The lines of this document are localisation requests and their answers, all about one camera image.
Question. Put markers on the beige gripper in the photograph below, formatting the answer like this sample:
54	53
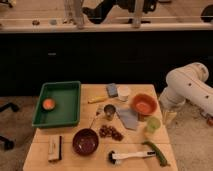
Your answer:
168	116

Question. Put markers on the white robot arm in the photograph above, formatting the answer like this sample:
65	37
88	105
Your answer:
187	83

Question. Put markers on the light green cup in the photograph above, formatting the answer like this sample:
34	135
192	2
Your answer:
152	124

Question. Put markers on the white plastic cup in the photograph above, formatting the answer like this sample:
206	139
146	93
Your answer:
123	93

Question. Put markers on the metal cup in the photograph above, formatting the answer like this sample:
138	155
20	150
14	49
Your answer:
109	111

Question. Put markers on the orange plastic bowl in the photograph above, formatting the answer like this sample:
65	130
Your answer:
144	104

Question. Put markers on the grey folded cloth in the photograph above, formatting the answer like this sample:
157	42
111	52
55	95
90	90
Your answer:
128	118

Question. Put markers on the green pea pod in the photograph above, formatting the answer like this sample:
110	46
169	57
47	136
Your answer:
160	156

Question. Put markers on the wooden table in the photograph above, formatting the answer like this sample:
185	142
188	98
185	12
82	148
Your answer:
37	158

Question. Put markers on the blue sponge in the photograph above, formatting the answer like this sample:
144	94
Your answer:
112	90

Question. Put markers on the bunch of dark grapes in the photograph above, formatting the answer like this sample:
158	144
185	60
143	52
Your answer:
110	131

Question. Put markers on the yellow banana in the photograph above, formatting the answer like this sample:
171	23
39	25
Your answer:
97	99

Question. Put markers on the dark purple bowl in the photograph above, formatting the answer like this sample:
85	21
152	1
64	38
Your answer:
85	142

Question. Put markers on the green plastic tray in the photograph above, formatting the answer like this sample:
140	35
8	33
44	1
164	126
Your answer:
67	97

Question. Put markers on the orange fruit in tray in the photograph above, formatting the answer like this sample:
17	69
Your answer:
48	104

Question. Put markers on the white handled dish brush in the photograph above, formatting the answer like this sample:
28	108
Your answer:
114	157

